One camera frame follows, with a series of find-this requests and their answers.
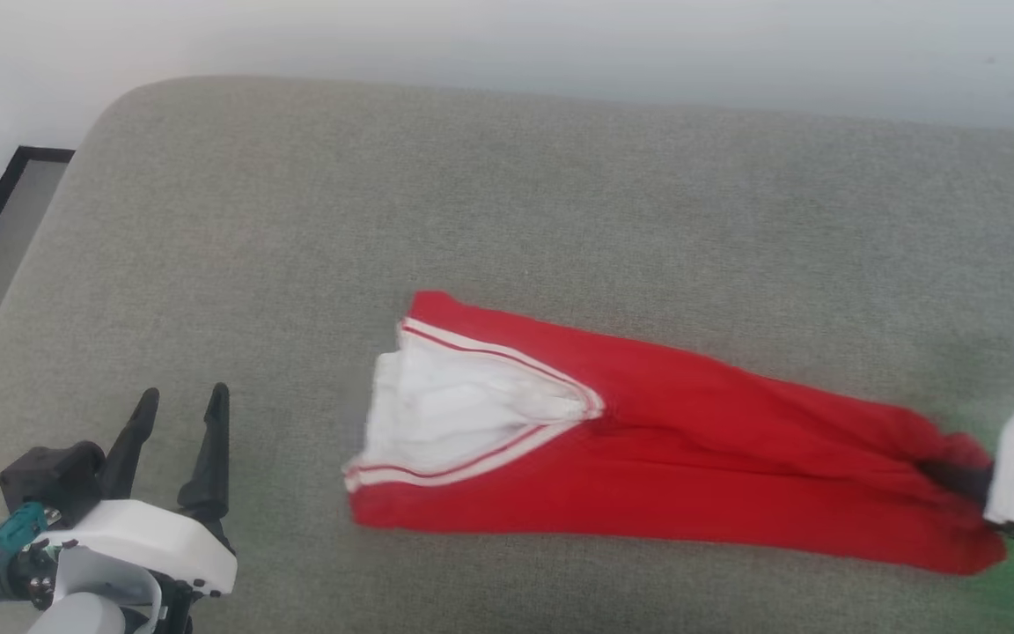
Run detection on red basketball jersey white trim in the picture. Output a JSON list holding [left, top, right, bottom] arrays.
[[342, 291, 1010, 576]]

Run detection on black framed grey panel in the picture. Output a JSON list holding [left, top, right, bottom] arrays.
[[0, 146, 75, 349]]

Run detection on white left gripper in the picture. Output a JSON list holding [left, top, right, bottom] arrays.
[[40, 383, 238, 634]]

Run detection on grey fabric sofa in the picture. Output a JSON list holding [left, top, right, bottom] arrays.
[[0, 75, 1014, 634]]

